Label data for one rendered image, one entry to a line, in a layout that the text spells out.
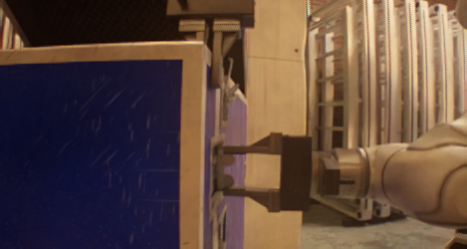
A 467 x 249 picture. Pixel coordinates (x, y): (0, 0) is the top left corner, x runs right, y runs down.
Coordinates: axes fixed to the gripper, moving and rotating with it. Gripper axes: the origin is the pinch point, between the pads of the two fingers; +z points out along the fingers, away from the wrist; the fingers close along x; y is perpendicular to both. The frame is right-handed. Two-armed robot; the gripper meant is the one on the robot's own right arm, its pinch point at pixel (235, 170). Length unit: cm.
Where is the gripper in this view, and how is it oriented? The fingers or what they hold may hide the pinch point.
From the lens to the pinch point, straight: 58.0
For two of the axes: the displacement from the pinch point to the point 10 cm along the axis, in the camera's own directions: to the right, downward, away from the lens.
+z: -10.0, -0.2, 0.9
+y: 0.9, 0.1, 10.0
